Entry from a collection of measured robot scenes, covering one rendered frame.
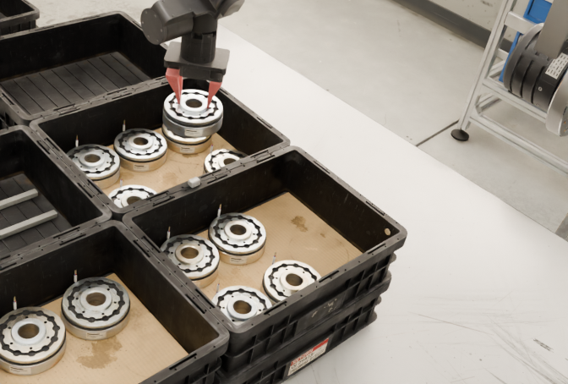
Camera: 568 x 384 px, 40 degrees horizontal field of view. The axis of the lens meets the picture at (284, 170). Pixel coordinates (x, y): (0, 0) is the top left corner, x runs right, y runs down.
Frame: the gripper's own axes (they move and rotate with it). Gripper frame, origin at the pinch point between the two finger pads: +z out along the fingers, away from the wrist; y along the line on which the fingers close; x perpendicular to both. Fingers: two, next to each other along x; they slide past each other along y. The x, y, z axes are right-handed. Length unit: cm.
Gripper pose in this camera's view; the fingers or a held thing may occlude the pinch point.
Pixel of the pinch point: (193, 100)
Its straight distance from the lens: 134.4
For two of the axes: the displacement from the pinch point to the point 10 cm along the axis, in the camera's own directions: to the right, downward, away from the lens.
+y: 9.9, 1.4, 0.4
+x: 0.6, -6.2, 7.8
